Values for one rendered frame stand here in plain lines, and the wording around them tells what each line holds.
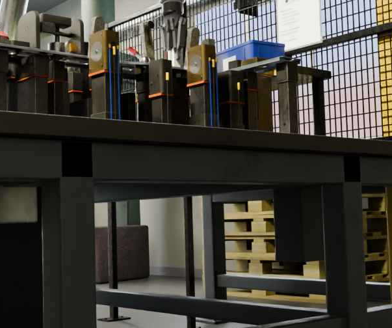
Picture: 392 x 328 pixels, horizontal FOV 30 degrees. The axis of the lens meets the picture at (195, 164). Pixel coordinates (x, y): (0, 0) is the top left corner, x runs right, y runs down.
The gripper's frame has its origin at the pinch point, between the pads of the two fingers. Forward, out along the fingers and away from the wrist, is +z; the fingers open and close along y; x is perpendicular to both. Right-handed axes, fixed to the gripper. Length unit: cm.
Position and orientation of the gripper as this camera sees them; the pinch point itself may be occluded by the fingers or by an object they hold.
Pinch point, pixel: (174, 60)
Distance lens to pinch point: 254.1
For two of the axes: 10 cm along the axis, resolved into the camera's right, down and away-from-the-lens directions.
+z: 0.3, 10.0, -0.8
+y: 6.5, -0.8, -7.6
